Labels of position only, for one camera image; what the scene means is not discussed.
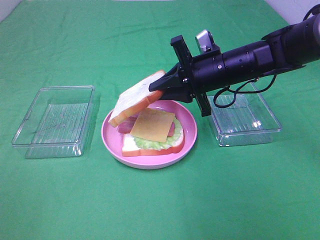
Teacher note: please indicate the yellow toy cheese slice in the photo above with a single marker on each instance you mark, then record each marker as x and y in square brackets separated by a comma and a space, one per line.
[152, 125]

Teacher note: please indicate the toy bacon strip front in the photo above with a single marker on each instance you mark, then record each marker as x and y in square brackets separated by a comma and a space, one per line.
[126, 126]

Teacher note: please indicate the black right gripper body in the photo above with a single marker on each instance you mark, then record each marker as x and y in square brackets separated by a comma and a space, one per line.
[201, 74]

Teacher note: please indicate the clear left plastic tray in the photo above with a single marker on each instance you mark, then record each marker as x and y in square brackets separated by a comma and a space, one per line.
[57, 123]

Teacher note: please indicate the pink round plate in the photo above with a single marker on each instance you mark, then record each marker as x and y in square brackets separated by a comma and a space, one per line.
[112, 139]

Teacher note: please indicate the clear right plastic tray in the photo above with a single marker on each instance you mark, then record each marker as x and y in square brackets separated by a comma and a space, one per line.
[249, 121]

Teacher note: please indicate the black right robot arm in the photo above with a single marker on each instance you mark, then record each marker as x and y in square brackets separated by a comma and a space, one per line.
[281, 51]

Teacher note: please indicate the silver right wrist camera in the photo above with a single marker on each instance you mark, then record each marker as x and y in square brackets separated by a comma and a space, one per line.
[206, 43]

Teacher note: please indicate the toy bacon strip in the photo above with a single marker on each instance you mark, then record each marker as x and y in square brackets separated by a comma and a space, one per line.
[126, 126]
[172, 130]

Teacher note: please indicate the green tablecloth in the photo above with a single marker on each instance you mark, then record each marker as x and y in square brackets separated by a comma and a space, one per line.
[253, 192]

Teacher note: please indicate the clear plastic tray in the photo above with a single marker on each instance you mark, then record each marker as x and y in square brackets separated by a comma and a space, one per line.
[57, 123]
[249, 121]

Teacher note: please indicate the toy bread slice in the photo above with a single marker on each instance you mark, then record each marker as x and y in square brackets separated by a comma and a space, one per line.
[129, 149]
[135, 99]

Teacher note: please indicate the green toy lettuce leaf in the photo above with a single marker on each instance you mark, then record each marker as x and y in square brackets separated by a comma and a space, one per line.
[174, 142]

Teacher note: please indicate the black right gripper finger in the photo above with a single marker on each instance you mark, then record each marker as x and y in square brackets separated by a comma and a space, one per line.
[169, 80]
[179, 94]

